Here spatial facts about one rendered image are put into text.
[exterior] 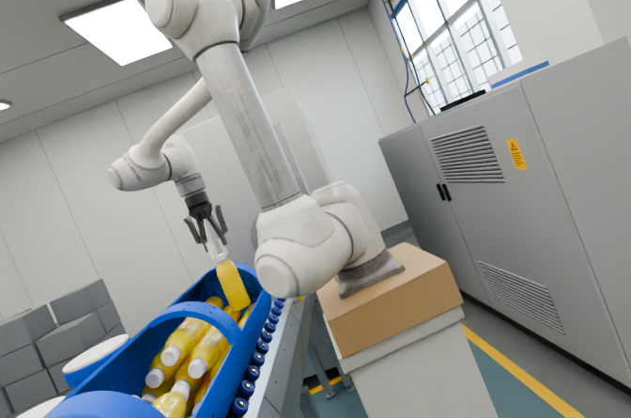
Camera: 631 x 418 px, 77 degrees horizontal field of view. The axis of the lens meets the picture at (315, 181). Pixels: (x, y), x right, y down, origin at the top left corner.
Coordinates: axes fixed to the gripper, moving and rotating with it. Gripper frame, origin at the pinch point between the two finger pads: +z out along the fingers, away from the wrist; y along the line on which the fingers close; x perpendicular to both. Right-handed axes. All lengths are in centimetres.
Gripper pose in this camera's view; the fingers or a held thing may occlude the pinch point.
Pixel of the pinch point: (217, 249)
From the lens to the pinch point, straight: 139.8
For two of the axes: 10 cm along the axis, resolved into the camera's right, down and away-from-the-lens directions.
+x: -0.5, 0.5, -10.0
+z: 3.8, 9.2, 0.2
